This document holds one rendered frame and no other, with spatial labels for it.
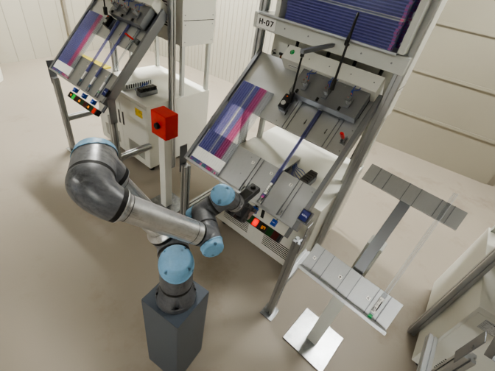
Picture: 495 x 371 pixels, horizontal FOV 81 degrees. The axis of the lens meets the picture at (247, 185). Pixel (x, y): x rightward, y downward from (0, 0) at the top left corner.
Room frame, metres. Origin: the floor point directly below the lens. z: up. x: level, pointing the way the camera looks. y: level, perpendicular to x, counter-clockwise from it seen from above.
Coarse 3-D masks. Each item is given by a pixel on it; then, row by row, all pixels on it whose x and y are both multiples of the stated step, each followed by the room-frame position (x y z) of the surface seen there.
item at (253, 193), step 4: (252, 184) 0.95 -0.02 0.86; (248, 188) 0.92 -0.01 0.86; (252, 188) 0.92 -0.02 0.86; (256, 188) 0.93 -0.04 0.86; (240, 192) 0.90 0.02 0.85; (244, 192) 0.90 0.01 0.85; (248, 192) 0.90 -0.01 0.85; (252, 192) 0.91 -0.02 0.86; (256, 192) 0.92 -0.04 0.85; (244, 196) 0.88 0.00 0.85; (248, 196) 0.88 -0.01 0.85; (252, 196) 0.89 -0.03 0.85; (248, 200) 0.88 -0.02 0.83
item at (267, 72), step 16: (256, 64) 1.62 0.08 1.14; (272, 64) 1.60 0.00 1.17; (256, 80) 1.54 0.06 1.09; (272, 80) 1.52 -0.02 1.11; (288, 80) 1.50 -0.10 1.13; (272, 112) 1.37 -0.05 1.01; (288, 112) 1.35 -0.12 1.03; (304, 112) 1.34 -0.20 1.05; (288, 128) 1.28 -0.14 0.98; (304, 128) 1.27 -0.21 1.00; (320, 128) 1.26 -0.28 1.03; (336, 128) 1.24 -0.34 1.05; (352, 128) 1.23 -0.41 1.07; (320, 144) 1.19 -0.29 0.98; (336, 144) 1.18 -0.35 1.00
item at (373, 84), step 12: (288, 48) 1.55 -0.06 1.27; (300, 48) 1.54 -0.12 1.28; (288, 60) 1.50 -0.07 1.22; (312, 60) 1.46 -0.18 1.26; (324, 60) 1.45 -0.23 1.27; (336, 60) 1.44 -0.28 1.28; (300, 72) 1.51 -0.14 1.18; (324, 72) 1.40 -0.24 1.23; (348, 72) 1.37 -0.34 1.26; (360, 72) 1.36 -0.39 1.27; (348, 84) 1.34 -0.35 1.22; (360, 84) 1.31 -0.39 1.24; (372, 84) 1.30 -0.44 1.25; (384, 84) 1.34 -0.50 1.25; (372, 96) 1.30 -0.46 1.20
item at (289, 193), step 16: (240, 160) 1.19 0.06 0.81; (256, 160) 1.17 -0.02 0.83; (224, 176) 1.13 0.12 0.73; (240, 176) 1.12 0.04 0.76; (256, 176) 1.11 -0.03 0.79; (272, 176) 1.10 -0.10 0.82; (288, 176) 1.09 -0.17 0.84; (272, 192) 1.04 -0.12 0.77; (288, 192) 1.03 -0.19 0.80; (304, 192) 1.02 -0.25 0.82; (272, 208) 0.98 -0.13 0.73; (288, 208) 0.97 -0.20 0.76
